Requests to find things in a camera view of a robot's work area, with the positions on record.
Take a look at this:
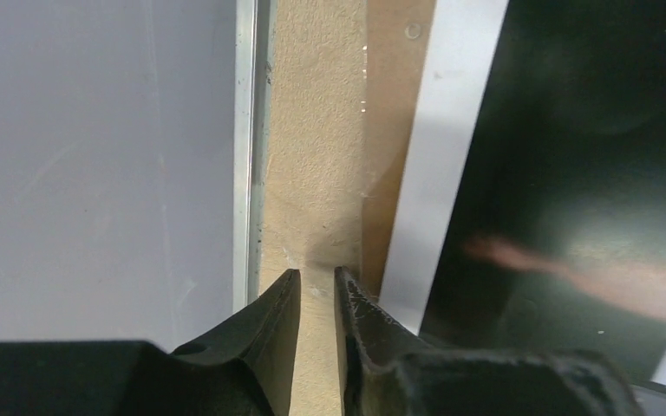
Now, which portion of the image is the printed photo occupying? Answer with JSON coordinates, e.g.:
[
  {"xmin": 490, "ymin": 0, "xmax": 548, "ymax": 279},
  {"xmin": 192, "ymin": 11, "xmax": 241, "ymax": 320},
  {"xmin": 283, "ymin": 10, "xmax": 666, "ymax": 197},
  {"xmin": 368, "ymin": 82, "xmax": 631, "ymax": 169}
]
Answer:
[{"xmin": 380, "ymin": 1, "xmax": 666, "ymax": 386}]

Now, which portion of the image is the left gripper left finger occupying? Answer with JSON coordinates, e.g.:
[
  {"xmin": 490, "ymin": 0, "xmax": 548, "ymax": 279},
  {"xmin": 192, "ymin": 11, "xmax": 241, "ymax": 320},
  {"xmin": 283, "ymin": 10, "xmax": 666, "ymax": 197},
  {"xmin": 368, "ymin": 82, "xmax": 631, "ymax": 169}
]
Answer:
[{"xmin": 172, "ymin": 269, "xmax": 301, "ymax": 415}]

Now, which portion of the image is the brown cardboard backing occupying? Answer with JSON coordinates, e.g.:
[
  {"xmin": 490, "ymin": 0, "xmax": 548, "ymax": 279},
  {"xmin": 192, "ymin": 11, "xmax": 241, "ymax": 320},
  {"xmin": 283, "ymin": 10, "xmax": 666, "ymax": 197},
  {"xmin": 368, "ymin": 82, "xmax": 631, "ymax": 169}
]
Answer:
[{"xmin": 360, "ymin": 0, "xmax": 435, "ymax": 296}]

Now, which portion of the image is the aluminium rail frame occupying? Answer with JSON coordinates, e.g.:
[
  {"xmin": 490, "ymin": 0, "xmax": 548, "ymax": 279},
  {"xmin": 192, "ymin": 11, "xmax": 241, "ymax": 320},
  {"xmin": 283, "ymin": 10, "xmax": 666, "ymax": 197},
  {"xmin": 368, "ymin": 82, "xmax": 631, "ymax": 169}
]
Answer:
[{"xmin": 232, "ymin": 0, "xmax": 278, "ymax": 312}]

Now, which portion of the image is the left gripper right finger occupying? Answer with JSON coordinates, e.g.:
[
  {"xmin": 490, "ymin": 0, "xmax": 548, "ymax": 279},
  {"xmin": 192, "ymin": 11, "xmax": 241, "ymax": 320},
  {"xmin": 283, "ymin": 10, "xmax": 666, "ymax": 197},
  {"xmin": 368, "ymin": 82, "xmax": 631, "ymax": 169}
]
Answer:
[{"xmin": 334, "ymin": 266, "xmax": 439, "ymax": 415}]

